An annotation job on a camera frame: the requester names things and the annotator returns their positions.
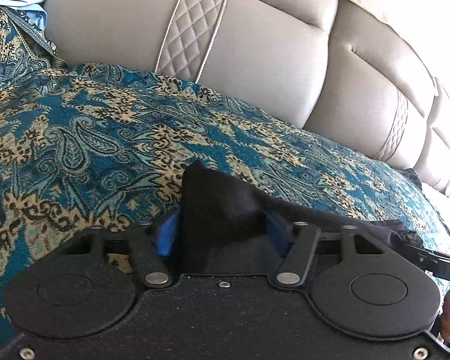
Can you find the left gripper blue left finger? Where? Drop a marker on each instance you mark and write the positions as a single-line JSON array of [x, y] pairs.
[[166, 228]]

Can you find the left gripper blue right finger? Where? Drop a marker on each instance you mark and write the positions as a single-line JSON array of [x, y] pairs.
[[280, 232]]

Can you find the black pants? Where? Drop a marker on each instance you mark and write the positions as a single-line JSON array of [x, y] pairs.
[[222, 227]]

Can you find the beige leather sofa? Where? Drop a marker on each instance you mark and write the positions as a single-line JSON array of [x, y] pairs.
[[328, 66]]

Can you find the teal paisley sofa throw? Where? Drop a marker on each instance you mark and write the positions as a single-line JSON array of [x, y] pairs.
[[104, 144]]

